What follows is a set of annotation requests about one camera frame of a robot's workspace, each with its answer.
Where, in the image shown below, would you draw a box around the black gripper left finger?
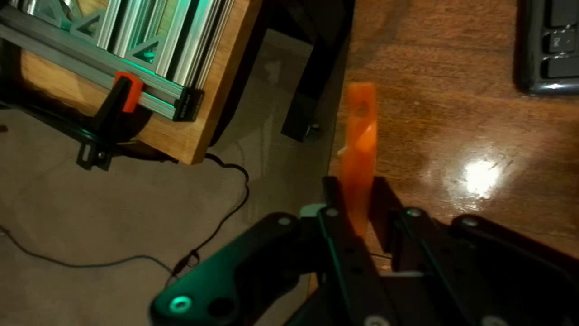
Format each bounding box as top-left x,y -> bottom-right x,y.
320,176 -> 396,326

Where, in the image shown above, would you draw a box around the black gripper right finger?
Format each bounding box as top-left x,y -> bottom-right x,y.
369,178 -> 483,326

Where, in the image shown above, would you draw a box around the black keyboard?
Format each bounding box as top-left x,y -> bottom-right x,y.
519,0 -> 579,96

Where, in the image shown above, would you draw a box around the orange black clamp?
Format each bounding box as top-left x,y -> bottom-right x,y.
75,73 -> 142,171

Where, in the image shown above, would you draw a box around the black floor cable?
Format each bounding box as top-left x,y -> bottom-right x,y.
0,151 -> 251,279

